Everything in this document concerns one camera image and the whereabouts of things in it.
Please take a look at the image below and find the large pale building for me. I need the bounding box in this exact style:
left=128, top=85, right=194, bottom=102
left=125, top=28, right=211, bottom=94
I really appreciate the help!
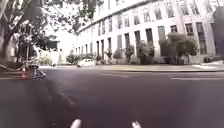
left=74, top=0, right=224, bottom=65

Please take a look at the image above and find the robot's own part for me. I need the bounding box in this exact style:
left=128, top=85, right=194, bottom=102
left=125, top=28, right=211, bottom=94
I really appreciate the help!
left=131, top=120, right=142, bottom=128
left=69, top=118, right=83, bottom=128

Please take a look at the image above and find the pale pavement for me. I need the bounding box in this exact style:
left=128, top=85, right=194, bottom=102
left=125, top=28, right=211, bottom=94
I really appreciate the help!
left=96, top=62, right=224, bottom=73

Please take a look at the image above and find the grey asphalt road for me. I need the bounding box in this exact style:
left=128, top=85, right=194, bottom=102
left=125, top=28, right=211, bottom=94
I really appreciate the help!
left=0, top=65, right=224, bottom=128

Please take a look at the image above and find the row of bushes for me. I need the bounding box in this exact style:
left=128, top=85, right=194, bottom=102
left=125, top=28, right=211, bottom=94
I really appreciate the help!
left=64, top=32, right=201, bottom=66

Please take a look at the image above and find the large tree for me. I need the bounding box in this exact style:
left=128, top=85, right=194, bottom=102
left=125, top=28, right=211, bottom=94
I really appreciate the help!
left=0, top=0, right=104, bottom=66

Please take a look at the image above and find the orange traffic cone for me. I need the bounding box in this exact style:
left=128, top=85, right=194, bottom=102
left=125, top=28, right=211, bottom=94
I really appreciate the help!
left=20, top=66, right=28, bottom=80

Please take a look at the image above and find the white car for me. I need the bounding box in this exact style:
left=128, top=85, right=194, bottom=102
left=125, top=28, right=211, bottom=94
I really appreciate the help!
left=76, top=58, right=97, bottom=69

